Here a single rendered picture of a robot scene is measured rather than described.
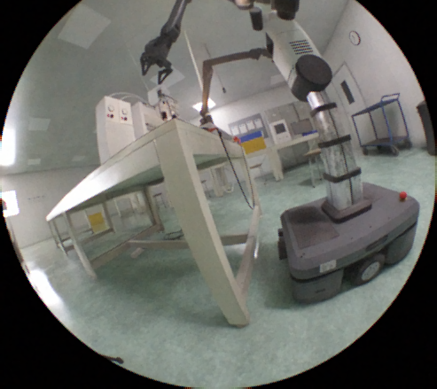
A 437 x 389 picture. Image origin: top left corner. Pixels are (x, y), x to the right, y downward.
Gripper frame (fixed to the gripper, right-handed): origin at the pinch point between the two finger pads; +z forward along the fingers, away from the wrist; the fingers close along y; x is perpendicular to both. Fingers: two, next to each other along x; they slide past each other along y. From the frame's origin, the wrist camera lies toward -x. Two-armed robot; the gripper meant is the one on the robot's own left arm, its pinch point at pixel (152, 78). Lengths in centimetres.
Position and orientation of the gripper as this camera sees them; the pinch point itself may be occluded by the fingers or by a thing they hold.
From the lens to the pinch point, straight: 63.4
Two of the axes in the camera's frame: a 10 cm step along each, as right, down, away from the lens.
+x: 9.4, 2.3, -2.6
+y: -2.9, 0.9, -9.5
